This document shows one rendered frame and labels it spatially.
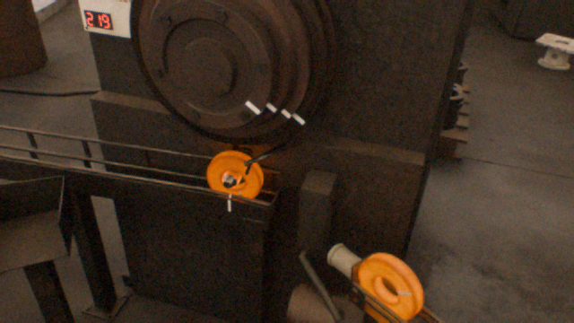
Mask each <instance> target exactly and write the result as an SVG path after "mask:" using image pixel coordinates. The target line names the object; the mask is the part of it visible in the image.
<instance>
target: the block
mask: <svg viewBox="0 0 574 323"><path fill-rule="evenodd" d="M336 186H337V175H336V174H334V173H331V172H326V171H322V170H314V169H312V170H309V172H308V174H307V176H306V178H305V180H304V182H303V184H302V186H301V188H300V202H299V215H298V227H297V239H296V253H297V254H298V253H299V252H300V251H301V250H303V249H304V248H305V247H306V246H310V247H311V249H312V250H311V252H309V253H308V255H307V256H306V257H309V258H315V259H321V258H322V257H323V256H324V254H325V251H326V246H327V243H328V241H329V238H330V231H331V225H332V218H333V211H334V204H335V192H336Z"/></svg>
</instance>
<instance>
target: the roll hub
mask: <svg viewBox="0 0 574 323"><path fill-rule="evenodd" d="M218 9H221V10H224V11H225V12H226V14H227V16H228V17H227V19H226V20H225V22H217V21H216V19H215V17H214V14H215V12H216V11H217V10H218ZM163 15H168V16H170V18H171V20H172V21H173V23H172V24H171V26H170V27H169V28H166V27H163V26H162V24H161V22H160V19H161V17H162V16H163ZM147 50H148V60H149V65H150V68H151V71H152V69H153V68H154V67H159V68H160V69H161V70H162V72H163V75H162V76H161V78H160V79H159V78H155V77H153V78H154V80H155V82H156V83H157V85H158V87H159V89H160V90H161V92H162V94H163V95H164V97H165V98H166V99H167V100H168V102H169V103H170V104H171V105H172V106H173V107H174V108H175V109H176V110H178V111H179V112H180V113H181V114H183V115H184V116H186V117H187V118H189V119H191V117H190V115H191V113H192V112H193V111H195V112H199V114H200V116H201V118H200V120H199V121H198V122H196V123H198V124H201V125H203V126H206V127H212V128H219V129H230V128H235V127H241V126H244V125H246V124H247V123H249V122H250V121H252V120H253V119H254V118H256V117H257V116H258V115H259V114H260V113H261V111H262V110H263V109H264V108H265V106H266V105H267V103H268V102H269V101H270V100H271V99H272V97H273V95H274V92H275V89H276V86H277V84H278V78H279V61H278V56H277V53H276V49H275V46H274V43H273V41H272V39H271V37H270V35H269V33H268V31H267V30H266V28H265V26H264V25H263V24H262V22H261V21H259V20H258V19H257V17H256V16H255V15H254V14H253V13H252V12H250V11H249V9H247V8H246V7H244V6H243V5H241V4H239V3H237V2H236V1H234V0H179V1H178V2H176V3H175V4H173V5H172V6H170V7H168V8H167V9H166V10H164V11H163V12H162V13H161V14H160V15H159V17H158V18H157V19H156V21H155V23H154V24H153V26H152V28H151V31H150V34H149V39H148V48H147ZM259 61H260V62H264V63H266V65H267V67H268V69H267V70H266V72H265V73H264V74H260V73H258V72H257V70H256V68H255V66H256V65H257V63H258V62H259ZM247 101H249V102H250V103H251V104H252V105H254V106H255V107H256V108H257V109H258V110H260V112H259V114H258V115H257V113H256V112H255V111H254V110H252V109H251V108H250V107H249V106H247V105H246V103H247ZM242 110H245V111H248V112H249V115H250V119H249V120H248V121H247V122H246V121H242V120H241V119H240V117H239V114H240V112H241V111H242ZM191 120H192V119H191Z"/></svg>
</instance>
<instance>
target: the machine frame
mask: <svg viewBox="0 0 574 323"><path fill-rule="evenodd" d="M325 2H326V6H327V8H328V11H329V13H330V16H331V19H332V23H333V26H334V32H335V66H334V70H333V73H332V77H331V80H330V82H329V85H328V86H327V88H326V91H325V93H324V95H323V97H322V98H321V100H320V102H319V104H318V105H317V107H316V109H315V111H314V112H313V114H312V115H311V116H310V118H309V119H308V120H307V121H306V123H305V124H304V125H303V126H302V127H300V128H299V129H298V130H297V131H295V132H294V133H292V134H291V135H289V136H287V137H286V138H284V139H283V140H281V141H278V142H276V143H273V144H262V145H255V146H253V158H254V157H256V156H258V155H259V154H261V153H264V152H266V151H268V150H270V149H272V148H274V147H276V146H277V145H279V144H286V145H285V146H287V145H288V144H295V143H298V142H299V141H302V144H299V145H296V146H294V147H292V148H290V149H287V150H286V151H283V152H281V153H277V154H275V155H272V156H270V157H267V158H265V159H263V160H261V161H257V163H258V165H259V166H261V167H265V168H269V169H273V170H281V171H282V174H281V175H277V174H274V189H273V192H278V190H279V188H281V189H282V201H281V207H280V209H279V211H278V213H277V215H276V216H275V218H274V221H273V222H272V223H271V220H270V233H269V266H268V298H267V323H288V322H287V314H288V309H289V305H290V298H291V295H292V292H293V290H294V288H295V287H298V288H299V286H300V284H305V285H306V284H309V286H311V285H314V284H313V283H312V281H311V279H310V278H309V276H308V274H307V273H306V271H305V270H304V268H303V266H302V265H301V263H300V261H299V260H298V259H297V257H298V254H297V253H296V239H297V227H298V215H299V202H300V188H301V186H302V184H303V182H304V180H305V178H306V176H307V174H308V172H309V170H312V169H314V170H322V171H326V172H331V173H334V174H336V175H337V186H336V192H335V204H334V211H333V218H332V225H331V231H330V238H329V241H328V243H327V246H326V251H325V254H324V256H323V257H322V258H321V259H315V258H309V257H305V258H306V259H307V260H308V262H309V263H310V265H311V266H312V268H313V269H314V271H315V272H316V274H317V276H318V278H319V279H320V281H321V282H322V284H323V285H324V286H325V287H326V290H327V291H329V290H331V291H332V292H337V293H338V294H341V293H343V294H344V296H346V295H349V297H350V286H351V281H350V279H349V278H348V277H347V276H346V275H344V274H343V273H342V272H341V271H339V270H338V269H337V268H336V267H334V266H331V265H329V264H328V263H327V256H328V253H329V251H330V250H331V248H332V247H334V246H335V245H337V244H340V243H342V244H344V246H346V247H347V249H349V250H350V251H351V252H352V253H353V254H355V255H356V256H357V257H359V258H360V259H364V258H366V257H367V256H369V255H371V254H372V253H375V254H376V253H387V254H389V255H392V256H394V257H396V258H398V259H400V260H401V261H403V262H404V261H405V258H406V254H407V250H408V248H409V244H410V240H411V238H412V234H413V228H414V225H415V222H416V219H417V215H418V213H419V209H420V206H421V202H422V197H423V193H424V189H425V187H426V183H427V180H428V177H429V173H430V170H431V164H432V161H433V157H434V154H435V151H436V147H437V144H438V140H439V135H440V132H441V129H442V126H443V122H444V119H445V116H446V112H447V109H448V104H449V100H450V96H451V93H452V90H453V86H454V83H455V80H456V77H457V70H458V68H459V64H460V60H461V57H462V54H463V51H464V48H465V44H466V42H467V38H468V34H469V31H470V28H471V25H472V21H473V18H474V12H475V8H476V6H477V2H478V0H325ZM89 34H90V38H91V46H92V51H93V55H94V59H95V64H96V68H97V72H98V77H99V81H100V88H101V91H100V92H98V93H96V94H95V95H93V96H92V97H90V103H91V110H92V114H93V118H94V122H95V126H96V130H97V133H98V137H99V139H100V140H107V141H113V142H120V143H125V144H137V145H143V146H150V147H155V148H161V149H168V150H174V151H180V152H186V153H198V154H203V155H210V156H216V155H218V154H219V153H221V152H225V151H238V150H239V146H238V145H233V144H225V143H219V142H216V141H214V140H211V139H209V138H206V137H204V136H202V135H199V134H198V133H197V132H195V131H193V130H192V129H190V128H188V127H186V126H185V125H184V124H182V123H181V122H180V121H178V120H177V119H176V118H175V117H174V116H172V115H171V114H170V113H169V112H168V111H167V110H166V109H165V108H164V106H163V105H162V104H161V103H160V102H159V100H158V99H157V98H156V97H155V95H154V94H153V92H152V90H151V89H150V87H149V86H148V84H147V82H146V81H145V80H144V77H143V75H142V73H141V71H140V68H139V66H138V64H137V62H136V59H135V54H134V51H133V47H132V42H131V38H128V37H123V36H118V35H112V34H106V33H100V32H95V31H89ZM100 148H101V152H102V156H103V160H105V161H111V162H121V163H127V164H133V165H138V166H142V165H143V161H142V157H141V154H140V150H139V149H134V148H128V147H122V146H115V145H110V144H100ZM146 153H147V157H148V162H149V166H148V167H149V168H155V169H161V170H171V171H176V172H183V173H188V174H194V175H199V176H204V174H205V172H204V162H203V159H199V158H194V157H187V156H182V155H176V154H169V153H158V152H152V151H146ZM113 203H114V207H115V211H116V215H117V222H118V227H119V229H120V233H121V238H122V241H123V245H124V250H125V253H126V261H127V268H126V270H125V271H124V272H123V274H122V278H123V282H124V285H125V286H128V287H132V288H134V293H136V294H139V295H142V296H145V297H148V298H152V299H155V300H157V301H163V302H166V303H169V304H172V305H175V306H179V307H180V308H183V309H186V310H192V311H194V312H198V313H201V314H204V315H207V316H210V317H213V318H217V319H221V320H225V321H228V322H230V323H245V293H244V242H243V225H239V224H236V223H229V222H226V221H223V220H219V219H216V218H212V217H209V216H204V215H200V214H191V213H185V212H176V211H170V210H166V209H161V208H156V207H151V206H147V205H138V204H133V203H128V202H123V201H117V200H113ZM314 286H315V285H314ZM315 288H316V286H315Z"/></svg>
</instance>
